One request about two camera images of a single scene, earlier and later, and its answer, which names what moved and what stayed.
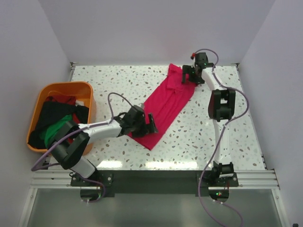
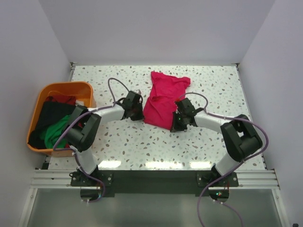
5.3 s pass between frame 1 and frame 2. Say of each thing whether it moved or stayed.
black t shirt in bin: stayed
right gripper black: moved
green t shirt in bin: stayed
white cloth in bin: stayed
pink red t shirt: moved
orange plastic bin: stayed
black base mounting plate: stayed
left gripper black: moved
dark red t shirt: stayed
